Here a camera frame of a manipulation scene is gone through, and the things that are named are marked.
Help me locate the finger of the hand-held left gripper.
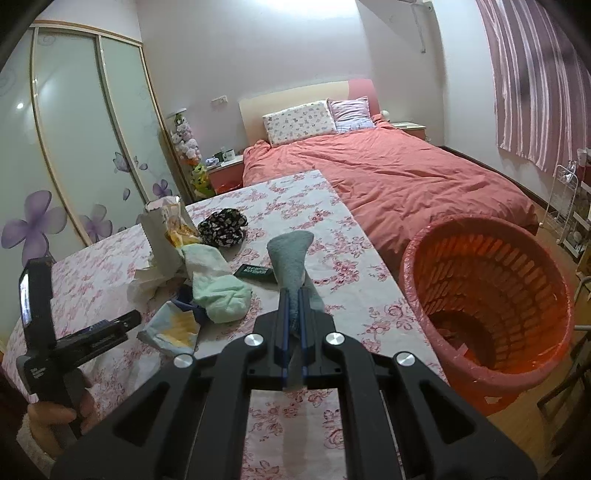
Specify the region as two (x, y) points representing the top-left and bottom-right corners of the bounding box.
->
(88, 309), (142, 336)
(54, 325), (131, 366)

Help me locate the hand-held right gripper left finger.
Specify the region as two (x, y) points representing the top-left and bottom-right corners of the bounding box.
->
(51, 290), (297, 480)

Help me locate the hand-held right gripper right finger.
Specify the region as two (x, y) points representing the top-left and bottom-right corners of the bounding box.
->
(298, 287), (539, 480)

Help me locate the grey cloth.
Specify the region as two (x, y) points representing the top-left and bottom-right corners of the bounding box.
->
(266, 230), (325, 393)

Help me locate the black floral cloth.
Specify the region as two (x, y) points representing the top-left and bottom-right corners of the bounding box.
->
(197, 208), (249, 250)

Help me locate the red laundry basket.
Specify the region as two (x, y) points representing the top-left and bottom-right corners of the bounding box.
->
(399, 217), (579, 415)

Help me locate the person's left hand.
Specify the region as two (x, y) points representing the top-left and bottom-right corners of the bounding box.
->
(25, 373), (100, 462)

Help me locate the crumpled white paper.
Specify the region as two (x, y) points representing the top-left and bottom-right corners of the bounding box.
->
(126, 265), (186, 304)

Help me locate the white yellow blue cloth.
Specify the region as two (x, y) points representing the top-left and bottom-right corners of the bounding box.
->
(137, 300), (202, 356)

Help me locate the small black packet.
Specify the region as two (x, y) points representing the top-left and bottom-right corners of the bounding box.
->
(233, 263), (273, 280)

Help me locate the mint green cloth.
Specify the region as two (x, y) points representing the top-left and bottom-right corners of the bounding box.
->
(191, 272), (254, 324)

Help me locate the dark blue wrapper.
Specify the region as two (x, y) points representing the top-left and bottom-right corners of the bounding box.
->
(174, 285), (209, 325)

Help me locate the white paper bag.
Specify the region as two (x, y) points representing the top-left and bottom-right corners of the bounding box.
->
(139, 196), (205, 278)

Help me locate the pale green cloth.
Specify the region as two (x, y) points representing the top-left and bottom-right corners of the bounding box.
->
(181, 244), (230, 283)

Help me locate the yellow snack packet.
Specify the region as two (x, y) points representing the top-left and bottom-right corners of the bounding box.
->
(165, 216), (200, 248)

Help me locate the pink nightstand with mug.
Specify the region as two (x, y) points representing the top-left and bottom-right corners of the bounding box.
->
(205, 154), (246, 195)

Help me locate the green yellow plush toy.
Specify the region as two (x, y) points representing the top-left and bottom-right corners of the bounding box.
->
(191, 161), (216, 198)

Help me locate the bed with red duvet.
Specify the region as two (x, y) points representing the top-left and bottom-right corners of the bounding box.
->
(242, 124), (541, 274)

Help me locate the glass door wardrobe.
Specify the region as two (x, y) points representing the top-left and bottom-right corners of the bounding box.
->
(0, 25), (195, 269)

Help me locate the stack of plush toys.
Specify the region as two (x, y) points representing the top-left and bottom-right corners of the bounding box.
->
(168, 110), (204, 165)

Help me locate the white floral pillow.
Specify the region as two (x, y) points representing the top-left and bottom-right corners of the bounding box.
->
(262, 99), (338, 148)

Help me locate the pink striped pillow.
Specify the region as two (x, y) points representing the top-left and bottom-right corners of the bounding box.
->
(326, 95), (376, 134)

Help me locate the cream pink headboard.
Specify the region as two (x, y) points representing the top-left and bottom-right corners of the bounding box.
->
(238, 78), (382, 142)

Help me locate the white shelf trolley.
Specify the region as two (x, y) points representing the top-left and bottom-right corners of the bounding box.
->
(560, 179), (591, 265)

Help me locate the white pipe cover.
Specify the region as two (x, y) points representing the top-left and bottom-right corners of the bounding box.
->
(398, 0), (435, 55)

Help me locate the pink striped curtain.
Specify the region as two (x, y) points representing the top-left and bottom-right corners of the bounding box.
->
(475, 0), (591, 168)

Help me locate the white wire rack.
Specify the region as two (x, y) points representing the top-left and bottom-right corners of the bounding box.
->
(542, 163), (581, 246)

